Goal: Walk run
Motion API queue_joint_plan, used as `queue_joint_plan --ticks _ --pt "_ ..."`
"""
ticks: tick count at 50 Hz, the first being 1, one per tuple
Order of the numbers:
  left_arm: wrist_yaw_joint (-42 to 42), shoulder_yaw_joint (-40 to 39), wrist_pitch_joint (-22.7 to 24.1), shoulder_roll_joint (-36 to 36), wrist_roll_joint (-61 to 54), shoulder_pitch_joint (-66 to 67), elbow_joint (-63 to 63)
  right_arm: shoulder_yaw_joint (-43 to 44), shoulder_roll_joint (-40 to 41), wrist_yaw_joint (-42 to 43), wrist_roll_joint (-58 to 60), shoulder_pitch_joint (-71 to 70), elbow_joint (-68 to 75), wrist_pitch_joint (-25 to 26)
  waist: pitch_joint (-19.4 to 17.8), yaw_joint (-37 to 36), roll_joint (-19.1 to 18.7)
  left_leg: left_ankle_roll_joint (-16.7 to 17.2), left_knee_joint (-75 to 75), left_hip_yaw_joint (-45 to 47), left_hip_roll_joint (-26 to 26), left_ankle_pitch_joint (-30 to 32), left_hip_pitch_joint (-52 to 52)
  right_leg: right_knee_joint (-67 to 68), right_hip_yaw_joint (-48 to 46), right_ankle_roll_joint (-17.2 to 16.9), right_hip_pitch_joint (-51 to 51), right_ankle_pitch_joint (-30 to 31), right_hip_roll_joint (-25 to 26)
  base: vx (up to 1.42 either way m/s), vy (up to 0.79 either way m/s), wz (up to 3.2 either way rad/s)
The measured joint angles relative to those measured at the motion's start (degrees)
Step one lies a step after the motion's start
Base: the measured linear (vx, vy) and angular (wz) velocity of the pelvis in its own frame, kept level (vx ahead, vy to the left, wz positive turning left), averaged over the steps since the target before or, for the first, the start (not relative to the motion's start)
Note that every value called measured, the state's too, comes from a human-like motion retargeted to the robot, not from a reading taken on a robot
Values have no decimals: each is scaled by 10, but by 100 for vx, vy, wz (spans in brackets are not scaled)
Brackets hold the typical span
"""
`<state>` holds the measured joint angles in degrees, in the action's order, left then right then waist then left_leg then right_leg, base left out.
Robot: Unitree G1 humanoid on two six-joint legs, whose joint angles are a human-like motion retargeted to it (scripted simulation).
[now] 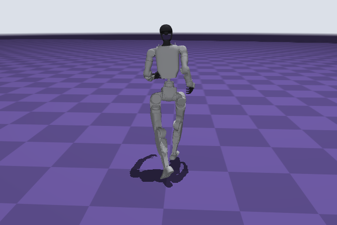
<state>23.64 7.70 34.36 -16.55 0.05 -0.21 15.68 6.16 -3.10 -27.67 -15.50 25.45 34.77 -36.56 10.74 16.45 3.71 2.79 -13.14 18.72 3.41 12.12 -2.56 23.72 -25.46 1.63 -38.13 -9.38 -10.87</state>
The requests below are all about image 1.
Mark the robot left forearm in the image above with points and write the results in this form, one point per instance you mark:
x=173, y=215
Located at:
x=149, y=78

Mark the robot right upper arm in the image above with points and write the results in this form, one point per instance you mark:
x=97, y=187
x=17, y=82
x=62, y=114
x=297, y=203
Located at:
x=184, y=59

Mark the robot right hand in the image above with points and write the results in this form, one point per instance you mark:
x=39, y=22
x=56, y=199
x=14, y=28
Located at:
x=190, y=90

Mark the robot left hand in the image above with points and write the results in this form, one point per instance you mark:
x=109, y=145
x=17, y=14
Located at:
x=157, y=76

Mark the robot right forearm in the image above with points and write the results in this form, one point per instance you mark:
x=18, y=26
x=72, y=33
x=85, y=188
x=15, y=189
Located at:
x=188, y=79

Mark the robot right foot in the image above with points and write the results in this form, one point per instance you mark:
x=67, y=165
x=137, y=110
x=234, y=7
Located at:
x=173, y=157

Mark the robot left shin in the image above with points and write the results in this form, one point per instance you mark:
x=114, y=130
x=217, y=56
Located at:
x=161, y=145

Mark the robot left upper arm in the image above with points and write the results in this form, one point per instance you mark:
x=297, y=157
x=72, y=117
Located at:
x=148, y=62

